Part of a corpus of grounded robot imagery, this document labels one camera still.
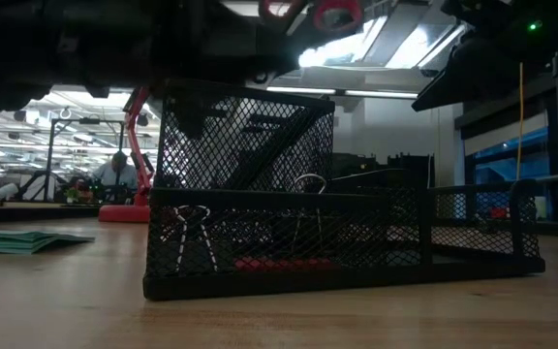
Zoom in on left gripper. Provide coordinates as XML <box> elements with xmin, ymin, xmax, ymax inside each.
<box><xmin>170</xmin><ymin>0</ymin><xmax>309</xmax><ymax>140</ymax></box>

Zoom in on thick dark grey marker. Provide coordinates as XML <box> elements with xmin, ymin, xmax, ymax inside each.
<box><xmin>228</xmin><ymin>107</ymin><xmax>312</xmax><ymax>191</ymax></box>

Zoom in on black binder clip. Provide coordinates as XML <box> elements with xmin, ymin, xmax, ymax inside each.
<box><xmin>278</xmin><ymin>173</ymin><xmax>329</xmax><ymax>248</ymax></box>
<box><xmin>170</xmin><ymin>204</ymin><xmax>220</xmax><ymax>274</ymax></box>

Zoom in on red handled scissors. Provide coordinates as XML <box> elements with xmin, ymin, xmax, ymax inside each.
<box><xmin>258</xmin><ymin>0</ymin><xmax>364</xmax><ymax>34</ymax></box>

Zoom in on teal sticky note pad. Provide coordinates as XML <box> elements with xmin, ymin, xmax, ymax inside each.
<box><xmin>0</xmin><ymin>228</ymin><xmax>97</xmax><ymax>256</ymax></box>

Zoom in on black mesh desk organizer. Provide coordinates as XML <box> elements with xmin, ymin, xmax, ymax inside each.
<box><xmin>141</xmin><ymin>79</ymin><xmax>546</xmax><ymax>301</ymax></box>

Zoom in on small red office item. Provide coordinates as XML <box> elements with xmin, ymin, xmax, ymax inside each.
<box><xmin>232</xmin><ymin>256</ymin><xmax>341</xmax><ymax>273</ymax></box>

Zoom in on person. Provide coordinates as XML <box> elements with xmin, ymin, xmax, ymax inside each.
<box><xmin>91</xmin><ymin>149</ymin><xmax>140</xmax><ymax>192</ymax></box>

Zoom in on red desk lamp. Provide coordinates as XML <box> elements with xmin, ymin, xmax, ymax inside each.
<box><xmin>97</xmin><ymin>86</ymin><xmax>157</xmax><ymax>225</ymax></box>

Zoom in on ceiling light strip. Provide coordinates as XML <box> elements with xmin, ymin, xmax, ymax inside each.
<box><xmin>263</xmin><ymin>85</ymin><xmax>421</xmax><ymax>100</ymax></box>

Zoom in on black metal stand frame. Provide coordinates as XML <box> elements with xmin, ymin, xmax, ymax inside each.
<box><xmin>43</xmin><ymin>116</ymin><xmax>127</xmax><ymax>203</ymax></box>

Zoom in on yellow hanging cable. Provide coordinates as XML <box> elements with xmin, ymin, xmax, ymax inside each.
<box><xmin>515</xmin><ymin>61</ymin><xmax>526</xmax><ymax>182</ymax></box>

